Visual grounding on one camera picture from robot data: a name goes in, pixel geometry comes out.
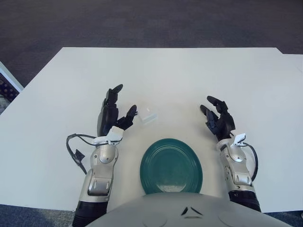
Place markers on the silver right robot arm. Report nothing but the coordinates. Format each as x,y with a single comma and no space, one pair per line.
236,170

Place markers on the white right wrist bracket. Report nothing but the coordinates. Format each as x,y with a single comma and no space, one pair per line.
239,138

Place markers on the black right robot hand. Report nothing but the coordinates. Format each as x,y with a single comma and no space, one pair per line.
225,123

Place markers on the dark green plate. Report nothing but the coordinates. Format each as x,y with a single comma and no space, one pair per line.
170,165

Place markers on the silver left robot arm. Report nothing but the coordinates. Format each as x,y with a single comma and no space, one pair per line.
99,170

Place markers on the white framed patterned board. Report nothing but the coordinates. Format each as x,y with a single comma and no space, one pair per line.
7,87

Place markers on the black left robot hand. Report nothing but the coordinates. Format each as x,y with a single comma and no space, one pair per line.
107,116

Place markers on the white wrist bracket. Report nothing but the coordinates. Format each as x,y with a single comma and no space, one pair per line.
117,132
239,138

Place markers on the white charger block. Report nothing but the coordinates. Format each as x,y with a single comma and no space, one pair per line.
149,116

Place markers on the grey robot torso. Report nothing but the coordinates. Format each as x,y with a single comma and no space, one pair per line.
189,212

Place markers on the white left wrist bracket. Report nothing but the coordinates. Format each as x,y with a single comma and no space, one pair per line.
117,132

